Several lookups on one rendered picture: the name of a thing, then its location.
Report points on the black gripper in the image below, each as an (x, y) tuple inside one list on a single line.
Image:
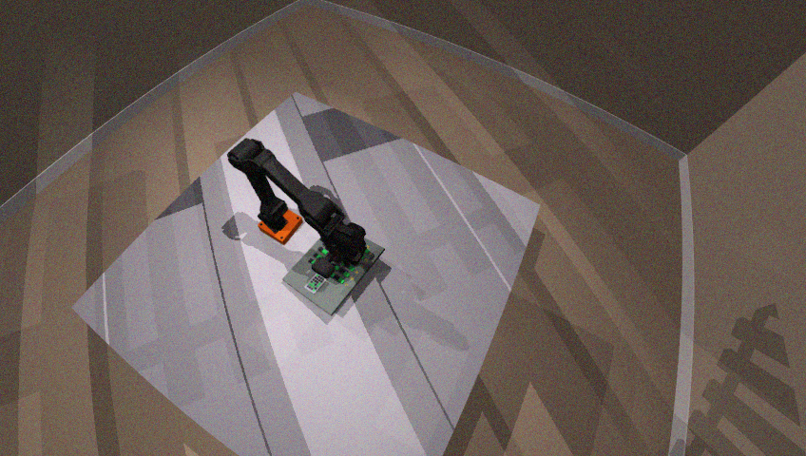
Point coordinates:
[(323, 266)]

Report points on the grey switch panel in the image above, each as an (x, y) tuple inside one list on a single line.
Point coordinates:
[(329, 293)]

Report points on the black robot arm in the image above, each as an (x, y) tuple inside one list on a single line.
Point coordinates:
[(257, 162)]

